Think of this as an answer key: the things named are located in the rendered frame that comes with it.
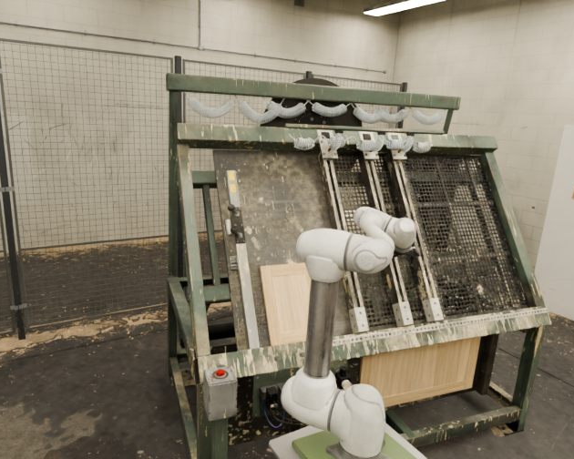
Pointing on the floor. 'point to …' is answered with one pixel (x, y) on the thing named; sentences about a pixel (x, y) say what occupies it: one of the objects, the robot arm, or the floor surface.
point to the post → (220, 438)
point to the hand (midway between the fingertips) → (398, 262)
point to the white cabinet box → (569, 230)
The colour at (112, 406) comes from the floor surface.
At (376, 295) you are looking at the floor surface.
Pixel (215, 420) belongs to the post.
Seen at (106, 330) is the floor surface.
